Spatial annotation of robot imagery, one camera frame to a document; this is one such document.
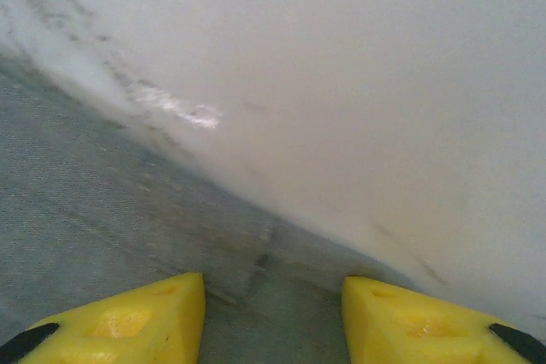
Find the grey long sleeve shirt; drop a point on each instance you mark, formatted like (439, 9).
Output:
(85, 210)

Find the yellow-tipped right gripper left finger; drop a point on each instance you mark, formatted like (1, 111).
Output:
(128, 330)

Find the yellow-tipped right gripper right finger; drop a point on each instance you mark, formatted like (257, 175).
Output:
(418, 330)

